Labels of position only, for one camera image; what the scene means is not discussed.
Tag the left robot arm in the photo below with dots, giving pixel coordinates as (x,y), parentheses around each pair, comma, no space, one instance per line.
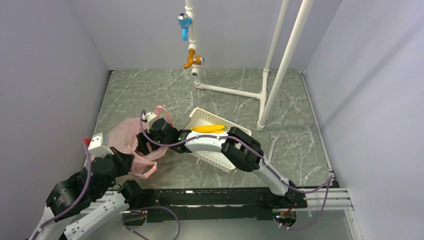
(75,194)

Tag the pink plastic bag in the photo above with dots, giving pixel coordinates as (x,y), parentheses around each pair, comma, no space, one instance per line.
(123,137)

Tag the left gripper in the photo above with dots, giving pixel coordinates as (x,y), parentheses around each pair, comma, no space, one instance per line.
(125,162)

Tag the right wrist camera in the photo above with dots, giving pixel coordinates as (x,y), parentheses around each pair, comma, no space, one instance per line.
(148,117)

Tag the white pipe frame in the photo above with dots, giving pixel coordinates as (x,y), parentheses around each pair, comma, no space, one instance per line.
(266,100)

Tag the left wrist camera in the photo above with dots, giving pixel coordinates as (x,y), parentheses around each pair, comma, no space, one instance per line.
(98,145)

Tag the white plastic basket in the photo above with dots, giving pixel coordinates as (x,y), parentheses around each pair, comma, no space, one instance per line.
(207,146)

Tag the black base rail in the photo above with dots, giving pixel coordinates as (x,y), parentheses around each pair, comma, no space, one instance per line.
(213,203)

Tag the yellow fake bananas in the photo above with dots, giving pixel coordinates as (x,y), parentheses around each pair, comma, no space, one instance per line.
(209,129)

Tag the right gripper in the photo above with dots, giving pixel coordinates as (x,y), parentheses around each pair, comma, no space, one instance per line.
(142,140)

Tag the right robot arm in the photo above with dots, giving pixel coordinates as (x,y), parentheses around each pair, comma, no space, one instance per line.
(243,151)

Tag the blue faucet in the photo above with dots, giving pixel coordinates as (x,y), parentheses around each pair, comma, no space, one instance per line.
(184,21)

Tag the orange faucet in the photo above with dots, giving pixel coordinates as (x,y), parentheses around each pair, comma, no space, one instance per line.
(192,59)

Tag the silver wrench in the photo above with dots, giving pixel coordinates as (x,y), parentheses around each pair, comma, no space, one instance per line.
(274,136)

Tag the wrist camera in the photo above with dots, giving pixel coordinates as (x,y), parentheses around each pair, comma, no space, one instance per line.
(148,117)
(98,145)

